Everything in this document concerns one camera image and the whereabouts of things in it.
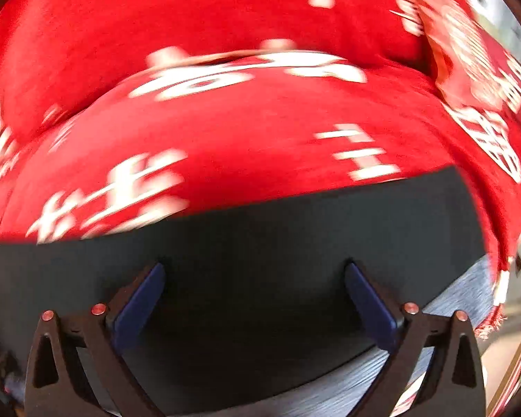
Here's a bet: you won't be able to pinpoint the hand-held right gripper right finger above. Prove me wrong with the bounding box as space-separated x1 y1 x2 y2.
344 262 488 417

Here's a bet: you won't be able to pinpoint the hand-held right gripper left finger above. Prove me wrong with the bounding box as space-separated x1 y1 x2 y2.
24 262 166 417

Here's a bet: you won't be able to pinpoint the black pants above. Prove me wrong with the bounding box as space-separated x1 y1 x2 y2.
0 166 489 417

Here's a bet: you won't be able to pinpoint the red printed sofa cover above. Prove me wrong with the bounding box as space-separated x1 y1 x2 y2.
0 0 521 344

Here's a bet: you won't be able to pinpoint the red printed pillow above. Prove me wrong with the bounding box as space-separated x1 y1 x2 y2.
397 0 521 183

